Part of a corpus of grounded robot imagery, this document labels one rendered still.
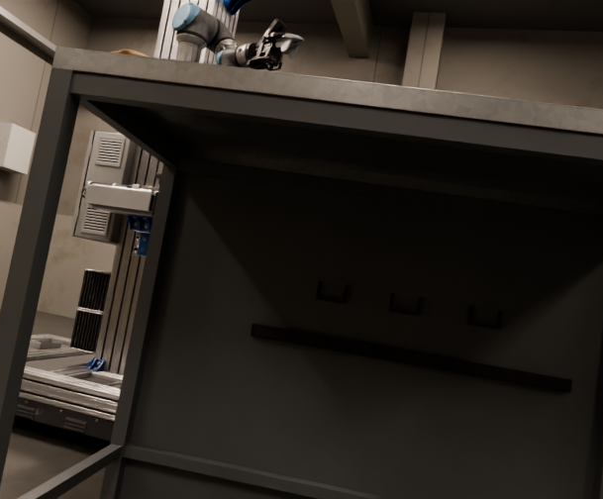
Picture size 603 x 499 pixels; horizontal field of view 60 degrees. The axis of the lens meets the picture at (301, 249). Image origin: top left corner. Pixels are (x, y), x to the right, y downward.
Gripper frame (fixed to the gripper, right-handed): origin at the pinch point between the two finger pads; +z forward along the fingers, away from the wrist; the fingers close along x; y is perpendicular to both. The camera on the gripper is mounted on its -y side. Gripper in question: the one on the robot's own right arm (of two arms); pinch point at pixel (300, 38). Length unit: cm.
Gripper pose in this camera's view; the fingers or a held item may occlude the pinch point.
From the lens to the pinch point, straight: 174.0
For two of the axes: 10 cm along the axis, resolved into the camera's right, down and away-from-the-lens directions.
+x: -6.1, -3.0, -7.4
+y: -2.5, 9.5, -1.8
